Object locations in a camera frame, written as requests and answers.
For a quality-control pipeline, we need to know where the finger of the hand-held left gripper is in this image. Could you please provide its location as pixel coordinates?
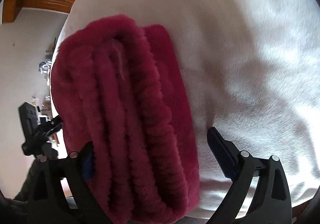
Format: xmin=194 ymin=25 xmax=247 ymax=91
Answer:
xmin=39 ymin=115 xmax=64 ymax=138

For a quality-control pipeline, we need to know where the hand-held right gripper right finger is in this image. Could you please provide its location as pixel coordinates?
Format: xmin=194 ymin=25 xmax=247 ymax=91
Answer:
xmin=207 ymin=126 xmax=293 ymax=224

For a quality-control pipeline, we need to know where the white fleece blanket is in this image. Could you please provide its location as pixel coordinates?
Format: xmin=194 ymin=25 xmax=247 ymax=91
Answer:
xmin=50 ymin=0 xmax=316 ymax=219

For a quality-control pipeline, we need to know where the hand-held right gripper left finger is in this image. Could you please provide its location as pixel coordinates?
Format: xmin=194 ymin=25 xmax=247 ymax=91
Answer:
xmin=26 ymin=141 xmax=110 ymax=224

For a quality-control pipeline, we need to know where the small household clutter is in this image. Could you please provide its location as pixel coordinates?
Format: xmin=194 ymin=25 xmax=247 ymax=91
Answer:
xmin=31 ymin=37 xmax=58 ymax=119

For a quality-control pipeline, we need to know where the magenta fleece blanket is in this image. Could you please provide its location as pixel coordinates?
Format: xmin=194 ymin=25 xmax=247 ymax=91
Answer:
xmin=50 ymin=14 xmax=200 ymax=224

